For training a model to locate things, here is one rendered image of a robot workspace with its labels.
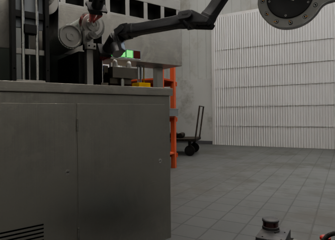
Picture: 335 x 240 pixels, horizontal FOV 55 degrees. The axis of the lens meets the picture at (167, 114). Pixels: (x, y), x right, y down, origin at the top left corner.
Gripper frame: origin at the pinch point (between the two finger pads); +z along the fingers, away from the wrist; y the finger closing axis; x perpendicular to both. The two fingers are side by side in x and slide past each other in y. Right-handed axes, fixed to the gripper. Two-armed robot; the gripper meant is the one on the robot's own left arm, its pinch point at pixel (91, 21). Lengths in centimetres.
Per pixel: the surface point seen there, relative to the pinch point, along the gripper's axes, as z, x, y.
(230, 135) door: 371, 134, 489
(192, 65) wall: 333, 327, 458
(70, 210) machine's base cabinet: 37, -85, -24
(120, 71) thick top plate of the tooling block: 16.6, -20.2, 16.0
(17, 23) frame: -1.2, -10.1, -37.9
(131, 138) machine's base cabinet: 20, -62, 8
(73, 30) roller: 6.2, -1.5, -9.0
